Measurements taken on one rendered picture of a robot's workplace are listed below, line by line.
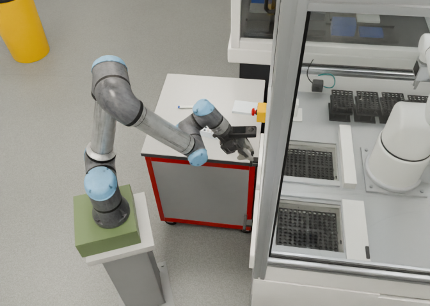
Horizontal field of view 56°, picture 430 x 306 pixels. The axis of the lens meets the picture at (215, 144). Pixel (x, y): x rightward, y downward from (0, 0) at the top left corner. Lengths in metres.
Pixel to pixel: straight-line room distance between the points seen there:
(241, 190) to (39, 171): 1.60
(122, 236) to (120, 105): 0.61
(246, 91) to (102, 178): 1.07
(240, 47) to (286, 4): 1.72
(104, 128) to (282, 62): 0.92
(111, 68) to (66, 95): 2.35
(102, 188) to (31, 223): 1.44
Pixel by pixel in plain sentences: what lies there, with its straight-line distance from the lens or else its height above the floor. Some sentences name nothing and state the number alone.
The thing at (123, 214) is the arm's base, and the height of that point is 0.89.
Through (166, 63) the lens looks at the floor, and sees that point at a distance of 3.80.
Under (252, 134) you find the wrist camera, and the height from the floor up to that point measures 1.09.
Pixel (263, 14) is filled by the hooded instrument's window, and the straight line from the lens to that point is 2.26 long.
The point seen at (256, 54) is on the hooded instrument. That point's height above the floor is 0.88.
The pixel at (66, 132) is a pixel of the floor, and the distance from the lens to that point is 3.37.
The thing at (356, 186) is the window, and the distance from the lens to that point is 1.01.
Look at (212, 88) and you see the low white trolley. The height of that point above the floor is 0.76.
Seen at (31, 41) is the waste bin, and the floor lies 0.22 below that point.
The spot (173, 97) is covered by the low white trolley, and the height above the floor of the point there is 0.76.
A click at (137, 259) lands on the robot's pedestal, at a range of 1.91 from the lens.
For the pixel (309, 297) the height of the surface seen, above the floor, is 0.84.
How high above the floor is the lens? 2.29
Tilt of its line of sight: 49 degrees down
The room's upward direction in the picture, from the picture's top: 2 degrees counter-clockwise
